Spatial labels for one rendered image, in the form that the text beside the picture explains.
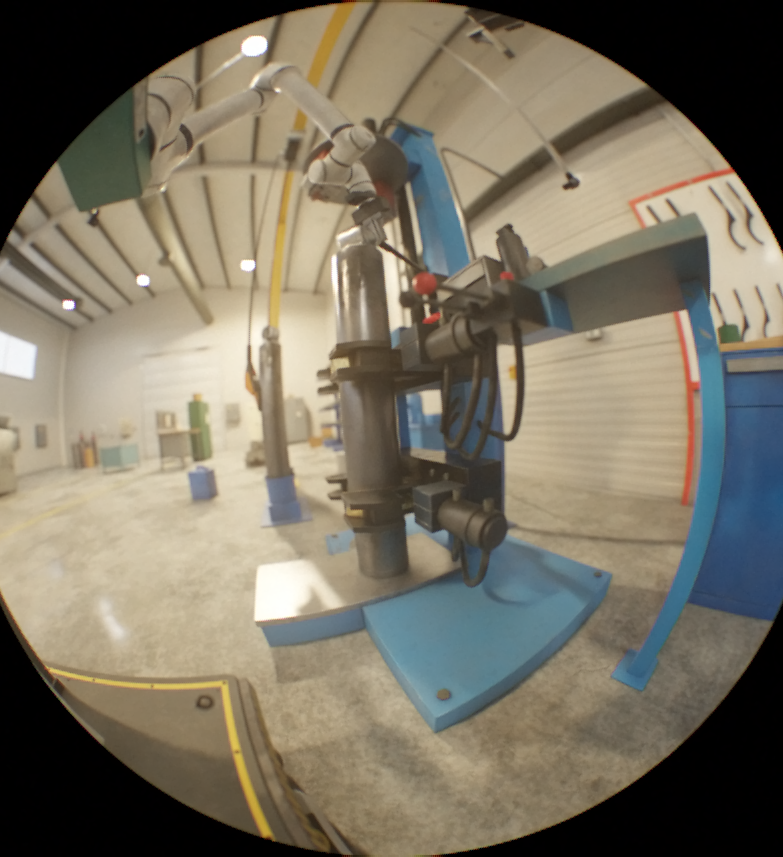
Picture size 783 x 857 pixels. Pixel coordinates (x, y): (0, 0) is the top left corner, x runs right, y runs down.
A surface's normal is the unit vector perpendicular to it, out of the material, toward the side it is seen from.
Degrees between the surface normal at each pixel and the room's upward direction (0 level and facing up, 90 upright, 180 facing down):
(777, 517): 90
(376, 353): 90
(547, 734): 0
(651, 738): 0
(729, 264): 90
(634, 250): 90
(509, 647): 0
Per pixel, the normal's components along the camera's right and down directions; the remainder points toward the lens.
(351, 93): -0.02, 1.00
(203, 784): -0.08, -1.00
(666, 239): -0.91, 0.09
